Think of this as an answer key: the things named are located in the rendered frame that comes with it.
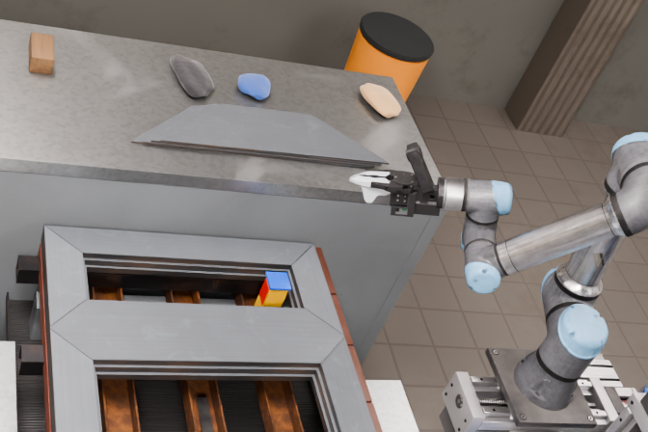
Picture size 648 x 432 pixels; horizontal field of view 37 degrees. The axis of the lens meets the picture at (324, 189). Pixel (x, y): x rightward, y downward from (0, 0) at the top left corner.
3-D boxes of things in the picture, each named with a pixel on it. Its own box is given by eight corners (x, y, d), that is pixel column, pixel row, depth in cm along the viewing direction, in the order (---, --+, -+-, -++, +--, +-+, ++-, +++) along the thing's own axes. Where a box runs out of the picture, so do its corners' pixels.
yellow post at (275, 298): (249, 337, 266) (270, 290, 255) (246, 323, 269) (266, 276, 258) (266, 338, 268) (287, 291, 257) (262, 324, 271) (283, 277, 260)
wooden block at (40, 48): (51, 75, 263) (54, 60, 260) (28, 71, 261) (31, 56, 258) (50, 49, 271) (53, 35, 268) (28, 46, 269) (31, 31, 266)
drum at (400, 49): (378, 112, 507) (420, 18, 473) (397, 159, 480) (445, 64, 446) (312, 102, 494) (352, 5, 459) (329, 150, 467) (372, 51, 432)
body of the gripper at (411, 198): (387, 215, 221) (441, 220, 220) (391, 180, 217) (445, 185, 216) (388, 201, 227) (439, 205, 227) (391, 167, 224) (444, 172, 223)
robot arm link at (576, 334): (540, 370, 226) (568, 333, 218) (535, 329, 237) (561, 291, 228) (587, 385, 227) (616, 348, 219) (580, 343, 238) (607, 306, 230)
